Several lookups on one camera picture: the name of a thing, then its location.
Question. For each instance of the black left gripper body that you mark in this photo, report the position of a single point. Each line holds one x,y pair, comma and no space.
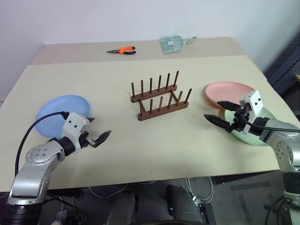
84,138

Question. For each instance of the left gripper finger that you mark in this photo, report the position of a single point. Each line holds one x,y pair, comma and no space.
91,119
102,137

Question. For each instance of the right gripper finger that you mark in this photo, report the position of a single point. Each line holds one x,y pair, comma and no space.
228,104
218,120

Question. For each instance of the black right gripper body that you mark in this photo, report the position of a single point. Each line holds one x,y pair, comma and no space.
239,119

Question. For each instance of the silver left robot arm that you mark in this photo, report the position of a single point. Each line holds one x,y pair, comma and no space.
35,164

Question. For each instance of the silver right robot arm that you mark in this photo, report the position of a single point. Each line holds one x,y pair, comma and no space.
284,143

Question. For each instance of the wooden dish rack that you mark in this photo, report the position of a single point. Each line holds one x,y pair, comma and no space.
164,109

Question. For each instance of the pink red plate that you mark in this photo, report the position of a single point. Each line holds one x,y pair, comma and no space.
227,92

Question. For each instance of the light green plate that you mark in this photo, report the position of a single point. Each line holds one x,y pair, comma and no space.
267,117

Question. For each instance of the blue plate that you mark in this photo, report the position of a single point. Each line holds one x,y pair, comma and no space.
58,105

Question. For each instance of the black woven panel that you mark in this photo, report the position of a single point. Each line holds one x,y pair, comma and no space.
284,65

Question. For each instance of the dark rounded shape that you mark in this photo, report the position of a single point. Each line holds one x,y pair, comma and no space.
184,206
123,208

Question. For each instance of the teal packaged cloth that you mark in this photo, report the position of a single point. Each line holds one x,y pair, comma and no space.
172,44

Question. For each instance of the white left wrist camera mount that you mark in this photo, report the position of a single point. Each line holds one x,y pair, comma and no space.
73,124

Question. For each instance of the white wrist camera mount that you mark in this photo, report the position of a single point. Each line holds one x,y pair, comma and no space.
254,100
73,124

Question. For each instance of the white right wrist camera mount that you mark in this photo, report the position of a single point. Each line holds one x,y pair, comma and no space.
254,100

